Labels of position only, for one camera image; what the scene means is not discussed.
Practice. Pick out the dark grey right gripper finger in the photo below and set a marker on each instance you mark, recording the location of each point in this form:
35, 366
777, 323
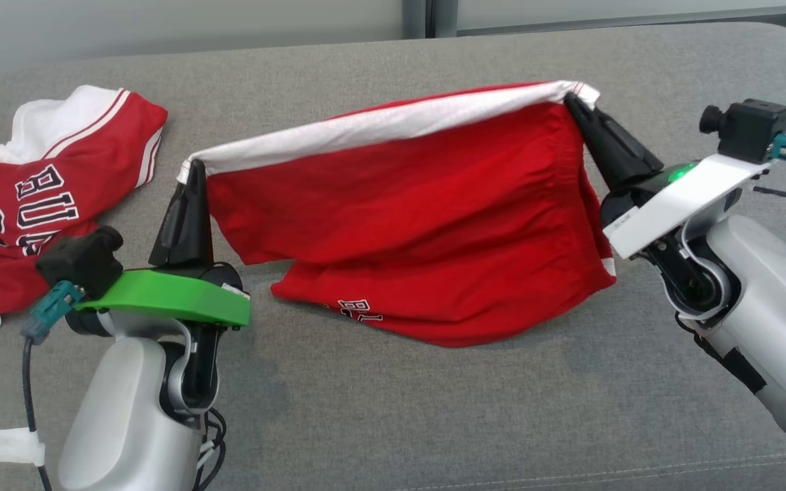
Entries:
638, 157
604, 150

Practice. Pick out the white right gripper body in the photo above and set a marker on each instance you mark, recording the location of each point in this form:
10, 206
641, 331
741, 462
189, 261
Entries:
686, 201

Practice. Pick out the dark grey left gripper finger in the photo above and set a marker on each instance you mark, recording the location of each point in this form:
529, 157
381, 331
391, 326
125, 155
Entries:
200, 225
175, 232

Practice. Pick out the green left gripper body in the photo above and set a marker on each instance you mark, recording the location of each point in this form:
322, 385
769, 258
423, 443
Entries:
168, 296

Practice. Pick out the red white basketball jersey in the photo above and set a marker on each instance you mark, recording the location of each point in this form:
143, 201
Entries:
59, 204

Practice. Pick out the red white basketball shorts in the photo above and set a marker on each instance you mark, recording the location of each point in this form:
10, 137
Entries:
420, 225

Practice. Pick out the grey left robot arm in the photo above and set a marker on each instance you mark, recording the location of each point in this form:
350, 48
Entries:
120, 409

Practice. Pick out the grey fabric sofa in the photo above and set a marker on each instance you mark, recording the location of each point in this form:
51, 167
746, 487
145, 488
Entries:
434, 409

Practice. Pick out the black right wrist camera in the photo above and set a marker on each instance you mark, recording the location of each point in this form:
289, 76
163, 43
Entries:
751, 129

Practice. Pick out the teal left camera connector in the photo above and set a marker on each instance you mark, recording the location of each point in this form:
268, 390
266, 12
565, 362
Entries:
52, 310

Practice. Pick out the grey partition base rail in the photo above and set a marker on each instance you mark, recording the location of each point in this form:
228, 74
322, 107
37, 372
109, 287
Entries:
638, 17

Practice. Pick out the grey partition post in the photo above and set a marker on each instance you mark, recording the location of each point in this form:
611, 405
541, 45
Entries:
445, 17
415, 17

